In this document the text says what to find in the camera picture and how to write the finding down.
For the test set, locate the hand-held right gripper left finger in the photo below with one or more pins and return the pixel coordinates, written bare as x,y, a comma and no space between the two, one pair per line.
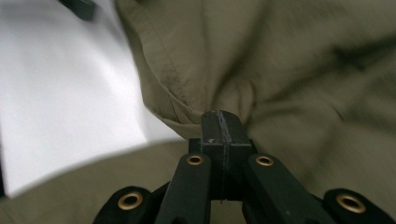
213,133

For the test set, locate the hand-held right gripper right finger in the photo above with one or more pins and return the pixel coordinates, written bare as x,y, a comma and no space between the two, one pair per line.
235,133

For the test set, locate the olive green shorts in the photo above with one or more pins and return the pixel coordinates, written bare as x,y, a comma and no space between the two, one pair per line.
280,62

